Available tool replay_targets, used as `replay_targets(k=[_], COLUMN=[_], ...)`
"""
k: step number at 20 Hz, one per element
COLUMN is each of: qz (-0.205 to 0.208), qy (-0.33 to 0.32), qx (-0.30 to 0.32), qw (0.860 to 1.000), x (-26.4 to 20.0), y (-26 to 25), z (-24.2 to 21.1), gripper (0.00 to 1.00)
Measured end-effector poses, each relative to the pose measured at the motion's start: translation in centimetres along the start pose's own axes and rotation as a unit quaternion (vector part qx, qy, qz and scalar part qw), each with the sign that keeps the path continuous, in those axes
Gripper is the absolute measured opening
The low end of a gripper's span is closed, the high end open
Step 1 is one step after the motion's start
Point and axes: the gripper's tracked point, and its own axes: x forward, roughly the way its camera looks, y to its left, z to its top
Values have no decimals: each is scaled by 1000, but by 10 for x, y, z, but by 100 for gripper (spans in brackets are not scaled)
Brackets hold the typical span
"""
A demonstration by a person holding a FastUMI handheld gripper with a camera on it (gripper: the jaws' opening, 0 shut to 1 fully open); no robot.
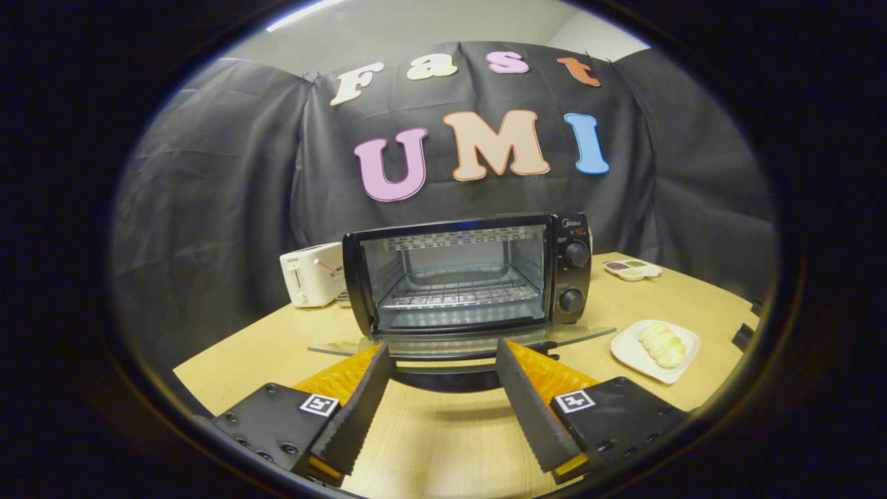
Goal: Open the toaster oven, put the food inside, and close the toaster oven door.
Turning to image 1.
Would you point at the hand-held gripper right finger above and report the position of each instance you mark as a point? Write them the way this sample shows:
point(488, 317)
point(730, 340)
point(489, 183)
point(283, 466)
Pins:
point(528, 409)

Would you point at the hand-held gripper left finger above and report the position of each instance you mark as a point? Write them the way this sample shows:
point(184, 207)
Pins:
point(360, 409)

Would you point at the black toaster oven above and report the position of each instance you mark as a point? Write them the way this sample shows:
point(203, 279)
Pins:
point(572, 277)

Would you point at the pale bread roll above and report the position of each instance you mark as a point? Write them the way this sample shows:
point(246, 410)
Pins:
point(662, 344)

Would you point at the white pop-up toaster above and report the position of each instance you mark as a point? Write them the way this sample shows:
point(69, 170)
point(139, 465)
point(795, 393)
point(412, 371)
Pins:
point(305, 274)

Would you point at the white square plate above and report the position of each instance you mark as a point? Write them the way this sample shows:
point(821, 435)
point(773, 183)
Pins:
point(634, 350)

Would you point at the divided white condiment tray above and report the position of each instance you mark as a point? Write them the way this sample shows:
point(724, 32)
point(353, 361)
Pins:
point(632, 269)

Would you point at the black table clamp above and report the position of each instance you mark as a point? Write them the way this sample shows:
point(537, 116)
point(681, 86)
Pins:
point(743, 337)
point(757, 307)

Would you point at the black backdrop cloth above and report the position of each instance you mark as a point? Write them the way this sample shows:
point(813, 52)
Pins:
point(222, 194)

